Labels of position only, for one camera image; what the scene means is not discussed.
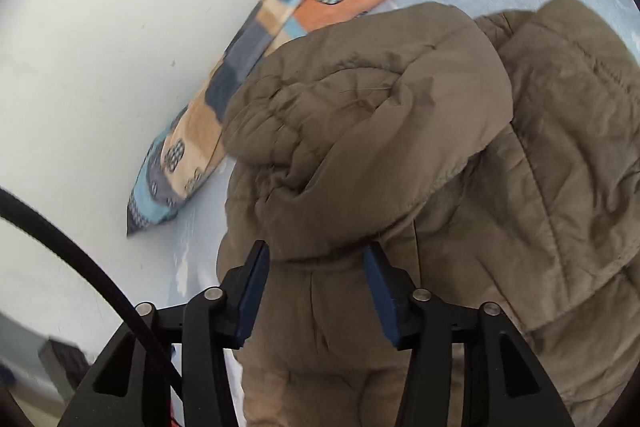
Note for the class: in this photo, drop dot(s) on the brown quilted jacket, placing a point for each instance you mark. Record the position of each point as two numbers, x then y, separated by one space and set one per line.
375 132

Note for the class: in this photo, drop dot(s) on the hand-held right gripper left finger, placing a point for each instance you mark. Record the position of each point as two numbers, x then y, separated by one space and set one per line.
252 292

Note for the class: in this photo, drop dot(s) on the dark box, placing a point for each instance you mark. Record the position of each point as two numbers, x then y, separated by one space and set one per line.
65 367

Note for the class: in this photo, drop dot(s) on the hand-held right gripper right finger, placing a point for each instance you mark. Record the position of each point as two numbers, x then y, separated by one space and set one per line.
382 297

